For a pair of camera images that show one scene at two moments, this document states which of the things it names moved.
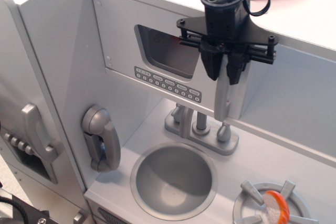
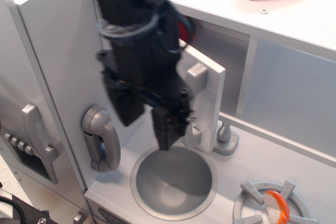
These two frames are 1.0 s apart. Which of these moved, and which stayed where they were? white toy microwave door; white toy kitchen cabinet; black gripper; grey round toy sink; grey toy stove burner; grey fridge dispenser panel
Moved: white toy microwave door; black gripper
Stayed: white toy kitchen cabinet; grey round toy sink; grey toy stove burner; grey fridge dispenser panel
